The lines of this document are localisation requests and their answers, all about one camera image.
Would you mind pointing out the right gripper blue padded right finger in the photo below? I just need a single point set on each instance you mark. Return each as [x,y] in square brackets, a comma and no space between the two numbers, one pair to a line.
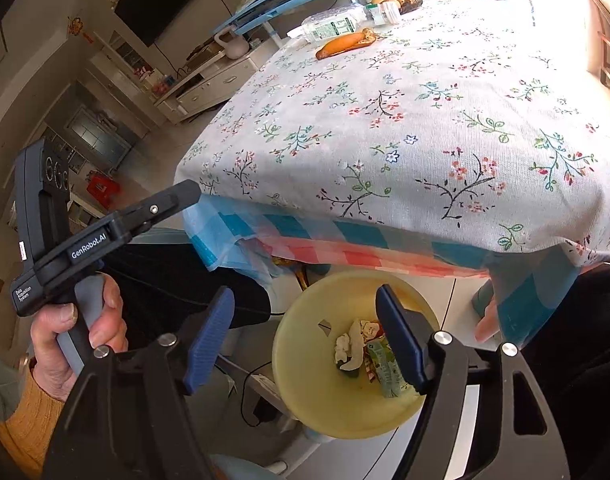
[408,333]

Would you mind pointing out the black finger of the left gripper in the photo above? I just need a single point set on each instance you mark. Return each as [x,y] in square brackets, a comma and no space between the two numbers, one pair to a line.
[141,216]

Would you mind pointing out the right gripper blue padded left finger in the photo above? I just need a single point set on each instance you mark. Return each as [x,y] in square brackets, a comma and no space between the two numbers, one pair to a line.
[203,335]

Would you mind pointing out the red white snack wrapper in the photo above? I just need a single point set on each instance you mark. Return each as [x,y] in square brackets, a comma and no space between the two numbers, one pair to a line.
[370,359]

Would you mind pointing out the green plush toy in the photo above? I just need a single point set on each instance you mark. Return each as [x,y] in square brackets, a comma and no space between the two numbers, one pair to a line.
[393,384]

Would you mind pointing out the white tissue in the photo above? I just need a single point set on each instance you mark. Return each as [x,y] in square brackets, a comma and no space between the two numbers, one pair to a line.
[348,350]

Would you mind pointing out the orange knit sleeve forearm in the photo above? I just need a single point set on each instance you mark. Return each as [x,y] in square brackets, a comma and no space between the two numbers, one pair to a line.
[27,433]

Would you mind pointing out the yellow plastic trash bin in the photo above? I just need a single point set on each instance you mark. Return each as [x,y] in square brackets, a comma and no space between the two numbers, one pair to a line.
[318,364]

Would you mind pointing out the person's left hand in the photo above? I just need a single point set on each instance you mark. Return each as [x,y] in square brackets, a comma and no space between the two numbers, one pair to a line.
[60,337]

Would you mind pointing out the red object on floor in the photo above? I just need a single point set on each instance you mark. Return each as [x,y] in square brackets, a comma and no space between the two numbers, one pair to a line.
[102,188]

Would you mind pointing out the white TV cabinet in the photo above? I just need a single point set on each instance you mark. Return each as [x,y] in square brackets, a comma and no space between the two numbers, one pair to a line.
[213,81]

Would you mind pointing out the pink kettlebell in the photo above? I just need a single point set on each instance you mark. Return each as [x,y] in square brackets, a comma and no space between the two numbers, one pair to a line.
[234,46]

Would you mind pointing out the floral white tablecloth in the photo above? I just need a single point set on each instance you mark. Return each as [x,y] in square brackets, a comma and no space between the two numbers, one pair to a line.
[457,128]

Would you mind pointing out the orange peel under carton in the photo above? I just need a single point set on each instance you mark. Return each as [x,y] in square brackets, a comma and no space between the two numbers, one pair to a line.
[356,40]

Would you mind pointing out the clear plastic water bottle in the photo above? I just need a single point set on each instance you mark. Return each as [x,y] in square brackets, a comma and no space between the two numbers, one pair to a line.
[337,22]

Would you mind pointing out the dark fruit plate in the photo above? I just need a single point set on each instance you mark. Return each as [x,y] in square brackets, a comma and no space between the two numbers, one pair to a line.
[407,6]

